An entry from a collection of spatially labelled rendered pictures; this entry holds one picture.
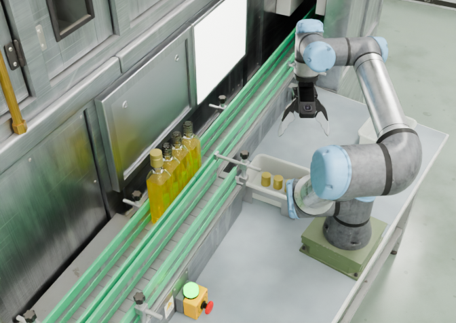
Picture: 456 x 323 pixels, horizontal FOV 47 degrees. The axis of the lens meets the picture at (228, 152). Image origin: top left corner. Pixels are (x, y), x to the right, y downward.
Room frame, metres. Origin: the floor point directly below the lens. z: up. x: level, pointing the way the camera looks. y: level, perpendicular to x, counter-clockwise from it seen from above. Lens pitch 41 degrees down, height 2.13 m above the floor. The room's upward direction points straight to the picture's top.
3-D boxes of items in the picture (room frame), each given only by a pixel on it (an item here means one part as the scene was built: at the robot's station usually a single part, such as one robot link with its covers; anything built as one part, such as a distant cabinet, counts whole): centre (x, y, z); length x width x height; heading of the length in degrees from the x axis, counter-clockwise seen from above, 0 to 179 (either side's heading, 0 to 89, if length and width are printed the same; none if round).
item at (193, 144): (1.26, 0.12, 0.99); 0.06 x 0.06 x 0.21; 64
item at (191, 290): (0.88, 0.11, 0.84); 0.05 x 0.05 x 0.03
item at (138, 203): (1.10, 0.29, 0.94); 0.07 x 0.04 x 0.13; 63
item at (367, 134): (1.65, -0.63, 0.78); 0.22 x 0.17 x 0.09; 144
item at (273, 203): (1.36, -0.15, 0.79); 0.27 x 0.17 x 0.08; 63
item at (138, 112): (1.53, 0.14, 1.15); 0.90 x 0.03 x 0.34; 153
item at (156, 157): (1.10, 0.20, 1.14); 0.04 x 0.04 x 0.04
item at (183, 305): (0.88, 0.10, 0.79); 0.07 x 0.07 x 0.07; 63
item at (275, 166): (1.35, -0.17, 0.80); 0.22 x 0.17 x 0.09; 63
